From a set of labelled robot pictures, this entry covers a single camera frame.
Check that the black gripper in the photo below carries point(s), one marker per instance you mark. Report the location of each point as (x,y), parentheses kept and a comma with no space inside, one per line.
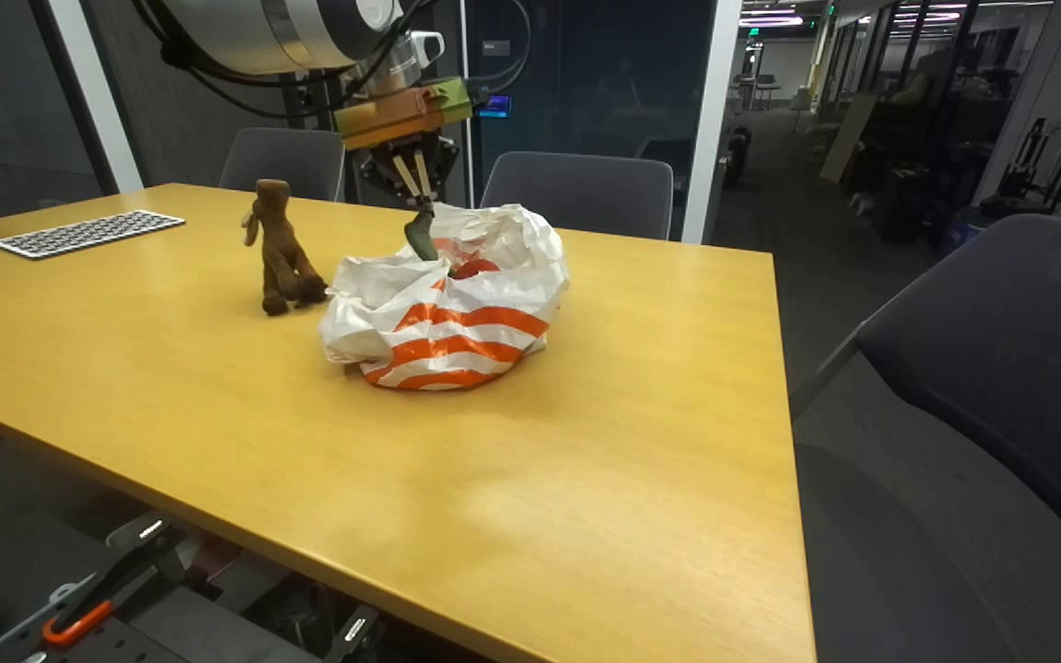
(410,171)

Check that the brown plush moose toy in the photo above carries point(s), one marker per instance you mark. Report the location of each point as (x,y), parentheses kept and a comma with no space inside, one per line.
(288,276)

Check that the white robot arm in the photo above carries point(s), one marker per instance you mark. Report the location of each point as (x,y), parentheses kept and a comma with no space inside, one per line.
(347,50)

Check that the grey office chair middle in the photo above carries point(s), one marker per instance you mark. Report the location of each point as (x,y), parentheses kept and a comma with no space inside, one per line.
(311,160)

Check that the grey office chair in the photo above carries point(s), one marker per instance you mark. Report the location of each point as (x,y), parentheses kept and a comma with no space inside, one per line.
(311,160)
(602,195)

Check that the orange white plastic bag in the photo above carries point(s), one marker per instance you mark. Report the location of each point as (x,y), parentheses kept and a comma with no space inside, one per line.
(459,319)

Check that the grey office chair left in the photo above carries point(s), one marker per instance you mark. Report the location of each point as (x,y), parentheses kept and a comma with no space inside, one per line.
(602,195)

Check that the white keyboard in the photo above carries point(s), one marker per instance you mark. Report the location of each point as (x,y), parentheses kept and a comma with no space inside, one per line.
(85,234)

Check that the large grey chair foreground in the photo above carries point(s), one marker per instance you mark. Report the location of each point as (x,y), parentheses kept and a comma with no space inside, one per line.
(932,448)

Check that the orange handled clamp tool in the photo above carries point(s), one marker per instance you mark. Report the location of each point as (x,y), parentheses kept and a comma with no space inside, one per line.
(98,601)

